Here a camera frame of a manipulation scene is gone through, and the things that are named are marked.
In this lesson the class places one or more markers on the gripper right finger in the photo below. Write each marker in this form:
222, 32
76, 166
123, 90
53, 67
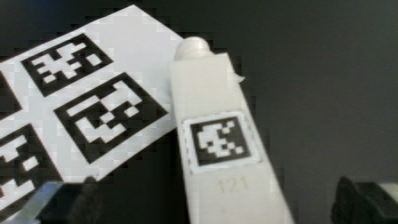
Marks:
366, 202

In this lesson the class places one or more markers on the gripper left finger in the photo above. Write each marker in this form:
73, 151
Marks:
64, 204

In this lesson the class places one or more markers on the white marker sheet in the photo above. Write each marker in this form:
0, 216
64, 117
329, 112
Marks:
89, 105

